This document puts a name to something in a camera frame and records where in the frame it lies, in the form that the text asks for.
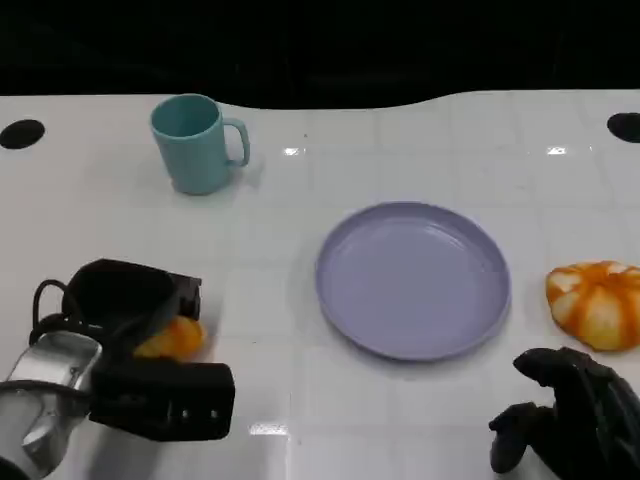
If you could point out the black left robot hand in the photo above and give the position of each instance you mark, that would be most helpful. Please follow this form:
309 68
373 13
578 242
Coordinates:
120 295

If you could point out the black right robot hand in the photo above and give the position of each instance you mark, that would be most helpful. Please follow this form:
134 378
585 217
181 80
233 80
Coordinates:
595 430

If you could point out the orange and white bread roll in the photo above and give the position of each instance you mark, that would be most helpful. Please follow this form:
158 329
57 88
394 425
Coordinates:
180 340
595 305

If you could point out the pale green mug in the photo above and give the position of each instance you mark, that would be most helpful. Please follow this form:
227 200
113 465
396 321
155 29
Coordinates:
195 155

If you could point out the black table grommet hole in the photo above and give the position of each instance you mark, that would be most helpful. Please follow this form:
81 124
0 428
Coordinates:
625 127
21 134

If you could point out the lilac plate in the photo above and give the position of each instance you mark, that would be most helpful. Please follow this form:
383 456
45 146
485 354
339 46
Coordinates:
410 285

